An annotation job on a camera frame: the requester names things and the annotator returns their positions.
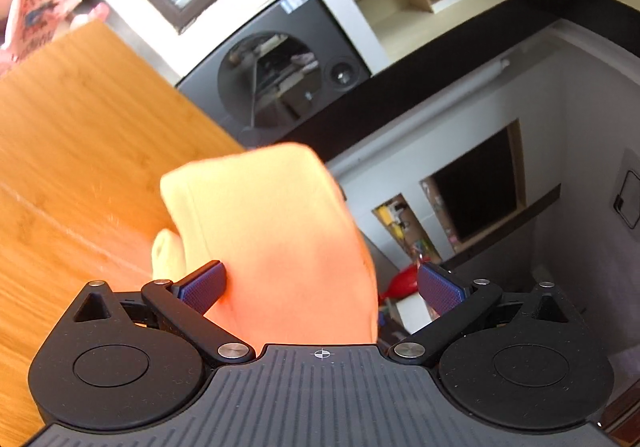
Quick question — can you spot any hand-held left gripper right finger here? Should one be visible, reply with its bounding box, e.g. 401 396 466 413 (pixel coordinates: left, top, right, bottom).
389 261 583 369

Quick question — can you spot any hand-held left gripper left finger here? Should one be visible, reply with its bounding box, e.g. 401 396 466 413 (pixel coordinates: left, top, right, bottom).
74 259 257 369

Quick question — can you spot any orange and green pumpkin garment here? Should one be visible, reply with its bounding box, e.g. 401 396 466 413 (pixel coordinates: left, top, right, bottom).
150 142 379 345

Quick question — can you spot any shelf with colourful things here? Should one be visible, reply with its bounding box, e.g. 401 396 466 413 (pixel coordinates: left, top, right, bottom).
371 194 444 269

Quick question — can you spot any grey front-load washing machine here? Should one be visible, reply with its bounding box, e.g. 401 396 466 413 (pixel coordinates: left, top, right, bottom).
175 0 373 151

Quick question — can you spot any black beam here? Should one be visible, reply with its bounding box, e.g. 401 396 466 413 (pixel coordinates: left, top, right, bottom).
295 0 640 164

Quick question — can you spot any white cabinet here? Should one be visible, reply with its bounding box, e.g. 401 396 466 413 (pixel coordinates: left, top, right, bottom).
306 0 593 76

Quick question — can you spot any red and white plastic bag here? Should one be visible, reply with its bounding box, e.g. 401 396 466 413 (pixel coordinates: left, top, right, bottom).
0 0 109 78

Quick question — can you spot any dark wall niche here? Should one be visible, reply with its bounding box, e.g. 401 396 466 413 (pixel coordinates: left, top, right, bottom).
419 120 529 249

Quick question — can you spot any wall switch panel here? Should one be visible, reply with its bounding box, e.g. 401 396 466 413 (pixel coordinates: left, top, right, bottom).
612 170 640 231

